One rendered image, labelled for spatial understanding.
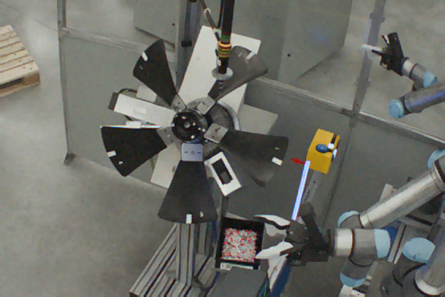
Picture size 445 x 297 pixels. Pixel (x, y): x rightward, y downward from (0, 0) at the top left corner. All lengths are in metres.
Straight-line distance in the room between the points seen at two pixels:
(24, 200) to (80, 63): 0.95
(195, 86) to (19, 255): 1.53
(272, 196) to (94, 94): 1.19
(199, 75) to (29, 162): 1.79
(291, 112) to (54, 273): 1.56
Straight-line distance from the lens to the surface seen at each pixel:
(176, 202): 2.05
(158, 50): 2.12
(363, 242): 1.38
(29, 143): 3.96
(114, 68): 3.11
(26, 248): 3.26
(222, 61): 1.86
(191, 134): 2.02
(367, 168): 2.84
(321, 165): 2.26
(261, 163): 1.99
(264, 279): 1.52
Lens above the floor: 2.45
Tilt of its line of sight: 40 degrees down
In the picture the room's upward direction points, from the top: 6 degrees clockwise
